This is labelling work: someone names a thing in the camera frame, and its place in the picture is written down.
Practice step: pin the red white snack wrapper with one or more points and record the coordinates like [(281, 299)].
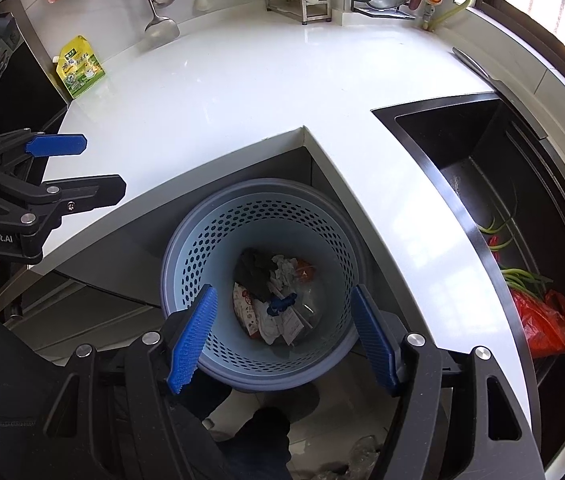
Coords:
[(244, 311)]

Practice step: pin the pink paper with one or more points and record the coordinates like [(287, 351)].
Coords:
[(290, 325)]

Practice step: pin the dark grey rag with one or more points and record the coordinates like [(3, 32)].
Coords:
[(252, 272)]

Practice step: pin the green scallion stalks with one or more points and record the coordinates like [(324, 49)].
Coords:
[(512, 254)]

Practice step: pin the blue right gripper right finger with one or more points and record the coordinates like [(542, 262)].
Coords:
[(380, 333)]

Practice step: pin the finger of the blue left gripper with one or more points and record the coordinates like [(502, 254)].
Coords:
[(56, 145), (87, 193)]

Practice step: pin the yellow green seasoning pouch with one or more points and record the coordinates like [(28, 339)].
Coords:
[(78, 67)]

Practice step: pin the blue perforated trash basket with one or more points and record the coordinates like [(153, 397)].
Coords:
[(284, 218)]

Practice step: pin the orange mandarin peel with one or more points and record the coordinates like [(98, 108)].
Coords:
[(304, 271)]

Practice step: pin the steel spatula turner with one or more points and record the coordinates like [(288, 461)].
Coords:
[(160, 29)]

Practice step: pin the white paper towel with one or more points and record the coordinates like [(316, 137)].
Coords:
[(283, 275)]

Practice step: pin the black kitchen sink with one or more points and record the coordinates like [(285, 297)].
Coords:
[(505, 175)]

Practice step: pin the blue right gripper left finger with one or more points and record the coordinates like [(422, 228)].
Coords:
[(194, 327)]

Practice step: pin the red plastic bag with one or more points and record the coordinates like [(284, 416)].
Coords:
[(541, 309)]

